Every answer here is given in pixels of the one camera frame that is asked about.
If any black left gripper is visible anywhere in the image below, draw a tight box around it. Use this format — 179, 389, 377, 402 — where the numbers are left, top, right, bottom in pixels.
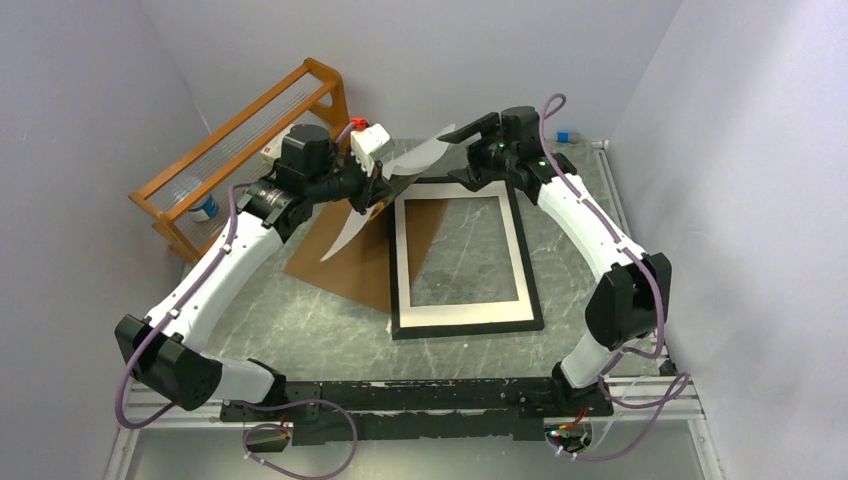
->
306, 146, 396, 215

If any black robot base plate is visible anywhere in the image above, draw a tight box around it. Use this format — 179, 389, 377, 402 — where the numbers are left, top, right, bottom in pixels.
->
220, 377, 614, 446

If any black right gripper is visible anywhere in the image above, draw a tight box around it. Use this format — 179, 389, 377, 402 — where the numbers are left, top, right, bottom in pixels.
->
437, 114, 516, 193

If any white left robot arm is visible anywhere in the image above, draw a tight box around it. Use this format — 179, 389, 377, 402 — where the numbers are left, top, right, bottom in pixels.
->
114, 122, 397, 420

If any white red medicine box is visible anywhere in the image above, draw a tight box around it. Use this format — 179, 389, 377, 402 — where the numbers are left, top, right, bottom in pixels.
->
260, 145, 280, 165

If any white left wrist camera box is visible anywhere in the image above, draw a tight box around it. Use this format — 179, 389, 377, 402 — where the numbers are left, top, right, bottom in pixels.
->
349, 123, 394, 175

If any orange wooden shelf rack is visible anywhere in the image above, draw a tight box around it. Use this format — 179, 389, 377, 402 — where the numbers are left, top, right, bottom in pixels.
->
129, 58, 349, 264

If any black picture frame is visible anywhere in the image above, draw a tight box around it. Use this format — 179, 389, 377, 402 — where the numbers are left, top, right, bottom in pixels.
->
388, 176, 546, 341

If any blue capped small bottle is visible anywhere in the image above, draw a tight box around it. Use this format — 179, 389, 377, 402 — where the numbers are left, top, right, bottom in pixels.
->
556, 131, 582, 144

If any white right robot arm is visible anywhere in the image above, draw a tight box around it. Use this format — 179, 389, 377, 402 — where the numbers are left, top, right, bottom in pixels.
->
437, 106, 672, 415

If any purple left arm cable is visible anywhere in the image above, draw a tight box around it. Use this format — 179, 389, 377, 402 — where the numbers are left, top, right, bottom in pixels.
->
115, 122, 360, 480

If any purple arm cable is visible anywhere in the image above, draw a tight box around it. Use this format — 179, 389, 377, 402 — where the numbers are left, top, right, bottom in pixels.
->
115, 122, 360, 480
537, 92, 692, 463

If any white mat board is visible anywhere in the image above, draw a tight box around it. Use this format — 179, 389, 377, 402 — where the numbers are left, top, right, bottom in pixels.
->
396, 182, 537, 329

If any brown backing board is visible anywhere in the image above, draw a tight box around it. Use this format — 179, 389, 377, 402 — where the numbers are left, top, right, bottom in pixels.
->
284, 200, 449, 313

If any sunflower photo print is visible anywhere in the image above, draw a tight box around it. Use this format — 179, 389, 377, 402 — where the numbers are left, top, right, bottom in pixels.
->
321, 123, 456, 262

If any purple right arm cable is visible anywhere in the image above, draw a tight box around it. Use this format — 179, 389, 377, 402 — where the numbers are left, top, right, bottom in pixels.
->
537, 92, 692, 463

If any blue labelled plastic bottle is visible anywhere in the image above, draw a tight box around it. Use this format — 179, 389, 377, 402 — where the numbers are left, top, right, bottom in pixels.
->
172, 176, 219, 223

